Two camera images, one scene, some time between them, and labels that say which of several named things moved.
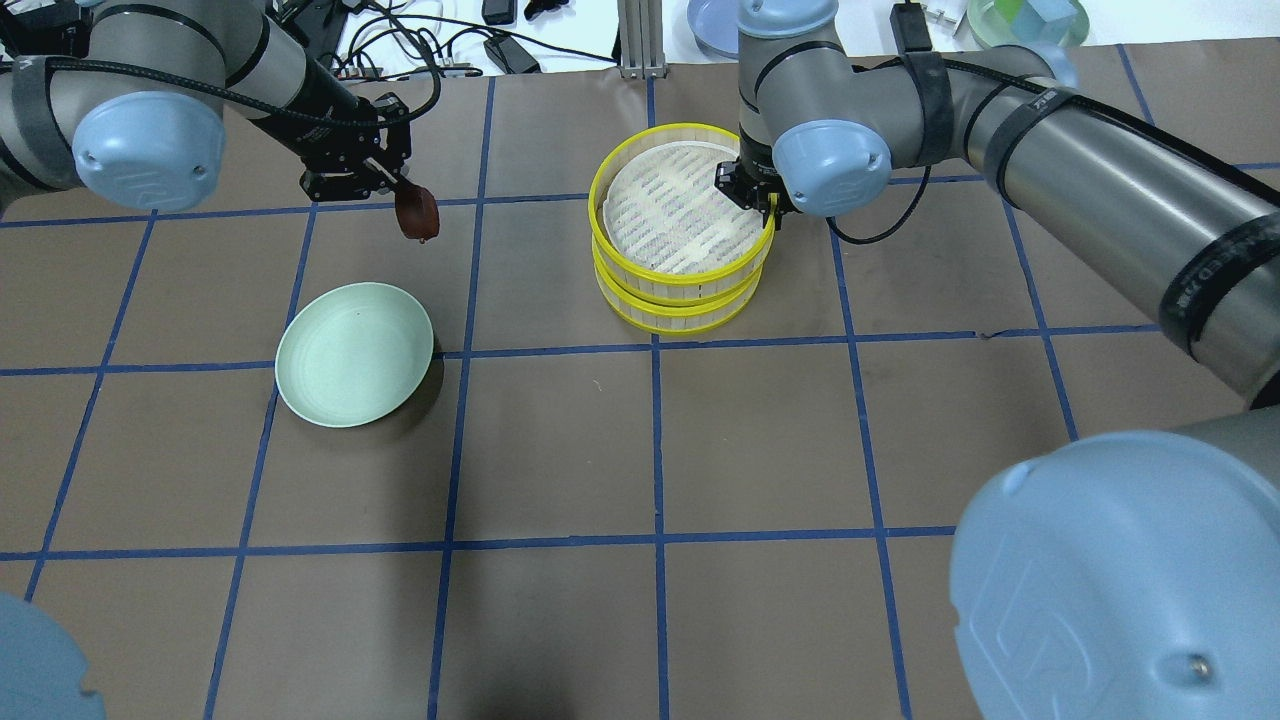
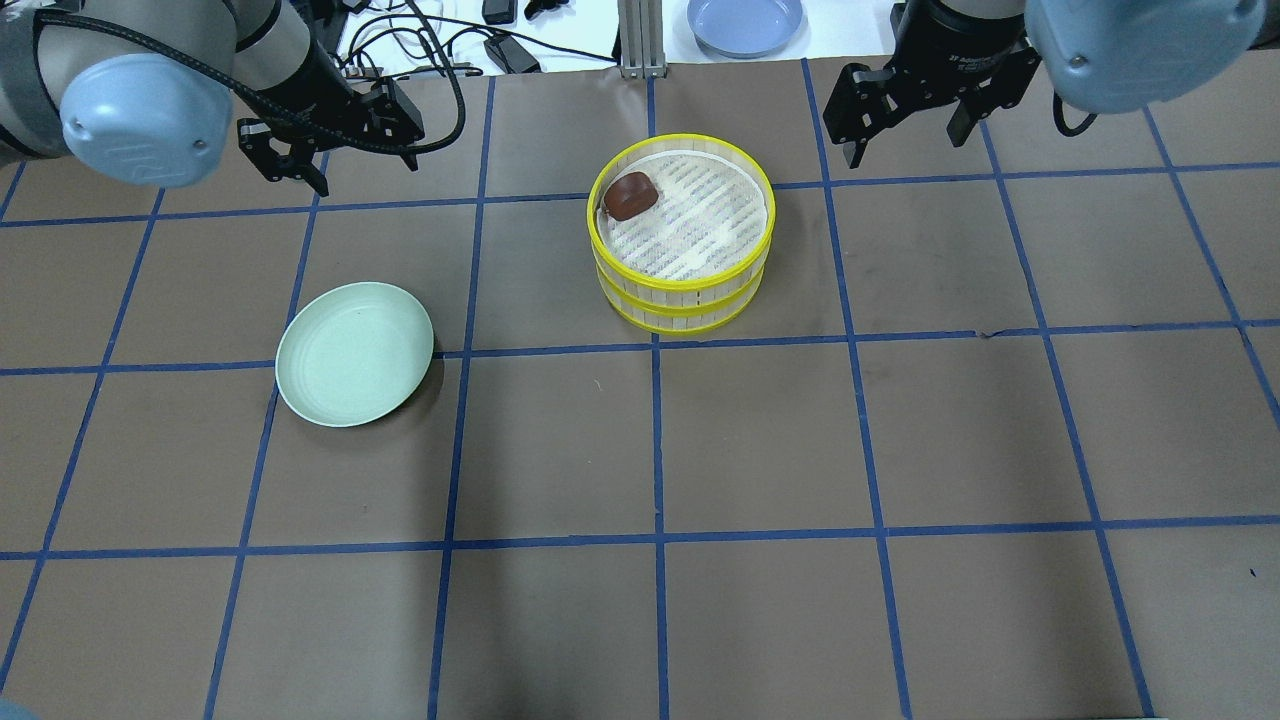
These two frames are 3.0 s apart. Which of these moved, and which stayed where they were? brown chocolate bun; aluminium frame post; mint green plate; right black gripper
Moved: brown chocolate bun; right black gripper
Stayed: mint green plate; aluminium frame post
